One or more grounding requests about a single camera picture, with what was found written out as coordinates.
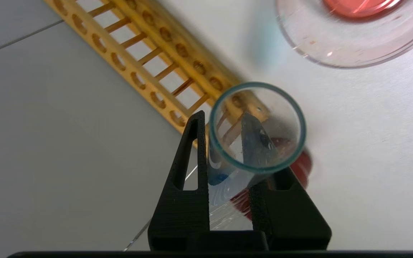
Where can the clear glass dish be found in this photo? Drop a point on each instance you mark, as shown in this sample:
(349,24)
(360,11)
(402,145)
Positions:
(353,39)

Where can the test tube with blue pigment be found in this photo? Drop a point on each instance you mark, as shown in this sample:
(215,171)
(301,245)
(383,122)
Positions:
(228,179)

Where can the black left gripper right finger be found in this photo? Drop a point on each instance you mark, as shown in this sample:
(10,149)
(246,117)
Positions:
(292,222)

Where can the wooden test tube rack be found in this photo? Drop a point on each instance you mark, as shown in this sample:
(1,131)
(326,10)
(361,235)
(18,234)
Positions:
(177,46)

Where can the dark red plastic cup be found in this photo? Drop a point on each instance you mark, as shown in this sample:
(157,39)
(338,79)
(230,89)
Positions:
(301,165)

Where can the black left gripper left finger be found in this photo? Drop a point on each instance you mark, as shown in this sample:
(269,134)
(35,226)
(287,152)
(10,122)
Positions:
(181,215)

